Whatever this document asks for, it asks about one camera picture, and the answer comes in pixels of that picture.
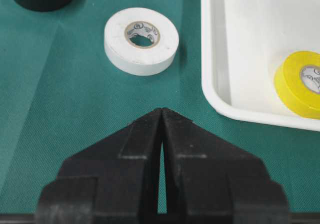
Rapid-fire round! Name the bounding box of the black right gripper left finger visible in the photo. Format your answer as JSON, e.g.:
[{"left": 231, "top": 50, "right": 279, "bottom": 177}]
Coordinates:
[{"left": 35, "top": 109, "right": 160, "bottom": 223}]

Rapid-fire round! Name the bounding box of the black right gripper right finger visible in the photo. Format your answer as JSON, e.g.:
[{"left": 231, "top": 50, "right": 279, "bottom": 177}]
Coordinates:
[{"left": 162, "top": 108, "right": 289, "bottom": 223}]

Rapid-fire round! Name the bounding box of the white tape roll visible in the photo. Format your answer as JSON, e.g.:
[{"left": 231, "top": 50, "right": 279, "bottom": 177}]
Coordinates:
[{"left": 104, "top": 8, "right": 179, "bottom": 76}]

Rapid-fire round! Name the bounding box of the yellow tape roll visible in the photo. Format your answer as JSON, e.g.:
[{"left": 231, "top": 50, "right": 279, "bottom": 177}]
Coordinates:
[{"left": 274, "top": 51, "right": 320, "bottom": 119}]

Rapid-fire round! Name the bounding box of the white plastic tray case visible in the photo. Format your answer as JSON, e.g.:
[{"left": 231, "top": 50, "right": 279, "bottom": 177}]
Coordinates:
[{"left": 201, "top": 0, "right": 320, "bottom": 131}]

